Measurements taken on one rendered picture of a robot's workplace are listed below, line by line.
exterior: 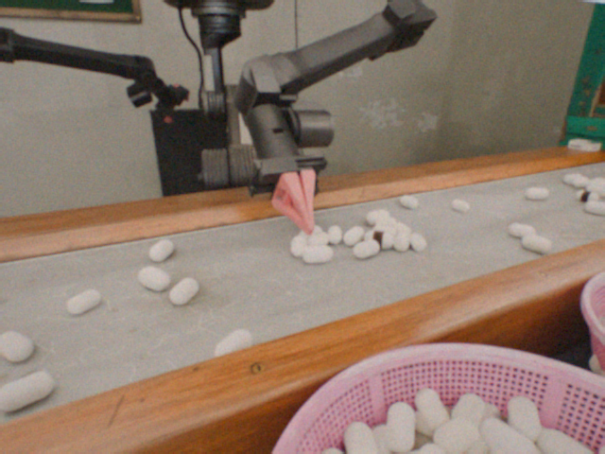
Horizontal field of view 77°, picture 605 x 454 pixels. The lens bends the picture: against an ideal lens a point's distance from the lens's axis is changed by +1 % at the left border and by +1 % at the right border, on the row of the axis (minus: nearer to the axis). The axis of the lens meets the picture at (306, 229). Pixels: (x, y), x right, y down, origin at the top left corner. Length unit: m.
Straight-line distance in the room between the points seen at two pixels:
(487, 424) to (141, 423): 0.22
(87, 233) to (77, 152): 2.00
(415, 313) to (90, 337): 0.28
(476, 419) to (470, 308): 0.10
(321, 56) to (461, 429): 0.58
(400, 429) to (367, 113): 2.67
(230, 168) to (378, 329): 0.60
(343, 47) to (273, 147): 0.28
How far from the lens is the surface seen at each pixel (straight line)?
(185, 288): 0.40
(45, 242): 0.59
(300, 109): 0.61
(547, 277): 0.45
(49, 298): 0.48
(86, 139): 2.55
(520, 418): 0.31
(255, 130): 0.56
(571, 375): 0.33
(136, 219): 0.59
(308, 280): 0.43
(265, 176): 0.48
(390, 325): 0.33
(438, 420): 0.30
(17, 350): 0.39
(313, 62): 0.68
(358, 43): 0.77
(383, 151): 2.98
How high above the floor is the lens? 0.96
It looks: 23 degrees down
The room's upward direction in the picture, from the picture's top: straight up
